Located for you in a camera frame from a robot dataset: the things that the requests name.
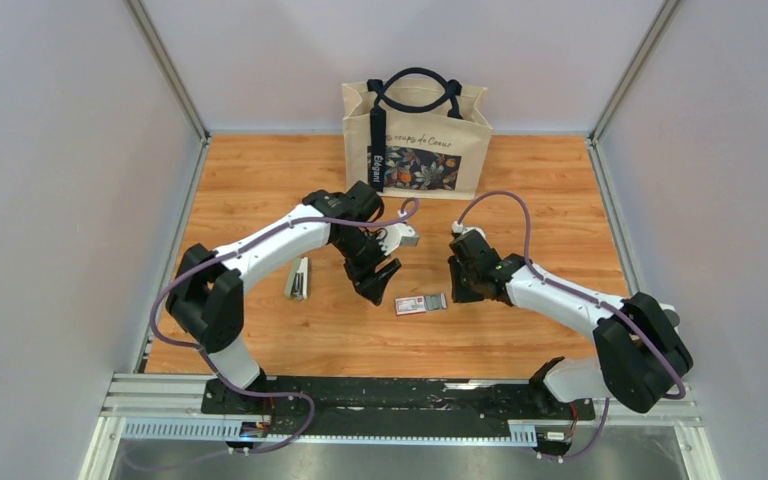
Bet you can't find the white box with black knob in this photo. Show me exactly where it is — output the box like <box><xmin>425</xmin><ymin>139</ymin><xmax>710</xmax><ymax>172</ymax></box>
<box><xmin>660</xmin><ymin>303</ymin><xmax>681</xmax><ymax>329</ymax></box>

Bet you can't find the aluminium frame rail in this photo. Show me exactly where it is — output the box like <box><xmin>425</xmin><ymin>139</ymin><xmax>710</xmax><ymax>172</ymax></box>
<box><xmin>102</xmin><ymin>374</ymin><xmax>702</xmax><ymax>447</ymax></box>

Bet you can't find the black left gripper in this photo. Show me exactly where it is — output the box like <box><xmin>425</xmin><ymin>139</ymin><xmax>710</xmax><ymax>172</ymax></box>
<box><xmin>333</xmin><ymin>230</ymin><xmax>402</xmax><ymax>308</ymax></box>

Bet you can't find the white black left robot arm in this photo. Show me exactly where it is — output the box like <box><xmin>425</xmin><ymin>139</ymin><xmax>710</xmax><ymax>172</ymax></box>
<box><xmin>155</xmin><ymin>181</ymin><xmax>419</xmax><ymax>415</ymax></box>

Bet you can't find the beige floral tote bag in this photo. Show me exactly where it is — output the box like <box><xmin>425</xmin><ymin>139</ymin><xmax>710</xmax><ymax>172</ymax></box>
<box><xmin>341</xmin><ymin>67</ymin><xmax>493</xmax><ymax>200</ymax></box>

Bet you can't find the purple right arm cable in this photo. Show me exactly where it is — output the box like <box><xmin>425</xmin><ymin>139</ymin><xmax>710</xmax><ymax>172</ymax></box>
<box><xmin>455</xmin><ymin>190</ymin><xmax>688</xmax><ymax>462</ymax></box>

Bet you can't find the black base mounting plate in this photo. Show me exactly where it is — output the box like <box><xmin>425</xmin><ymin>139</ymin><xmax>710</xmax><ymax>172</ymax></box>
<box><xmin>201</xmin><ymin>376</ymin><xmax>596</xmax><ymax>438</ymax></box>

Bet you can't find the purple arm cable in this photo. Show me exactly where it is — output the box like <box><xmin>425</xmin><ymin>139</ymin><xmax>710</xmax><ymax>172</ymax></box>
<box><xmin>150</xmin><ymin>197</ymin><xmax>420</xmax><ymax>458</ymax></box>
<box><xmin>455</xmin><ymin>190</ymin><xmax>688</xmax><ymax>462</ymax></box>

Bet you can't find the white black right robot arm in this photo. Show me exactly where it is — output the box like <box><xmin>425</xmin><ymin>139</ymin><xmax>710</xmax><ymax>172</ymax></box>
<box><xmin>448</xmin><ymin>227</ymin><xmax>694</xmax><ymax>419</ymax></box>

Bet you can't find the small grey-green stapler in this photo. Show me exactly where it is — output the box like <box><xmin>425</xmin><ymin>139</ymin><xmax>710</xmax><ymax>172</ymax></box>
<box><xmin>284</xmin><ymin>257</ymin><xmax>310</xmax><ymax>301</ymax></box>

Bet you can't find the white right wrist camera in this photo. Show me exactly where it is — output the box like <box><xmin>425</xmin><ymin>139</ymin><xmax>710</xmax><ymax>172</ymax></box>
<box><xmin>451</xmin><ymin>223</ymin><xmax>487</xmax><ymax>240</ymax></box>

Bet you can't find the red white staple box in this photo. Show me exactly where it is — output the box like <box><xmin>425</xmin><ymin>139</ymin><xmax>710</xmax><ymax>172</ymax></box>
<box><xmin>395</xmin><ymin>293</ymin><xmax>448</xmax><ymax>316</ymax></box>

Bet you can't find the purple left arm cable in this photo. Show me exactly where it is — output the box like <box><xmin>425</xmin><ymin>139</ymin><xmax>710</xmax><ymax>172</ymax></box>
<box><xmin>150</xmin><ymin>197</ymin><xmax>420</xmax><ymax>458</ymax></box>

